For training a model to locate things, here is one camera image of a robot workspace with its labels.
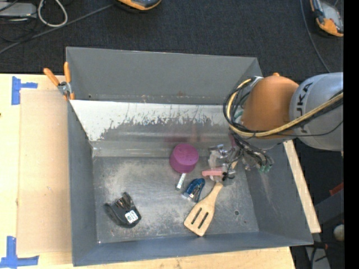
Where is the pink flat stick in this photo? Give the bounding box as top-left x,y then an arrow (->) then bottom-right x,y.
201,169 -> 223,178

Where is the grey metal bin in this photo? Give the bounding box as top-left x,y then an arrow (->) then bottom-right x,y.
65,46 -> 314,267

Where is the black plastic clip with label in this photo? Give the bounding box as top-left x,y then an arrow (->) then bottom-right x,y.
103,192 -> 142,229

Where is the small white tube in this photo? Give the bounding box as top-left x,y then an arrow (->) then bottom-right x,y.
176,173 -> 187,191

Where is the purple plastic cup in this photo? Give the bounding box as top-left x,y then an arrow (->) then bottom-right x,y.
169,143 -> 200,174

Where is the wooden slotted spatula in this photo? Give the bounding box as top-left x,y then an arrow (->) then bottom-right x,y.
183,160 -> 238,237

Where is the blue stapler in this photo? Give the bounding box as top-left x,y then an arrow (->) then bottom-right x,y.
181,178 -> 206,203

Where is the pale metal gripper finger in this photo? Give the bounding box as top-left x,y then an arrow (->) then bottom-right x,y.
220,163 -> 237,182
208,143 -> 229,170

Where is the brown cardboard board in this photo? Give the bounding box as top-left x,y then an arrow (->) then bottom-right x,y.
16,89 -> 73,259

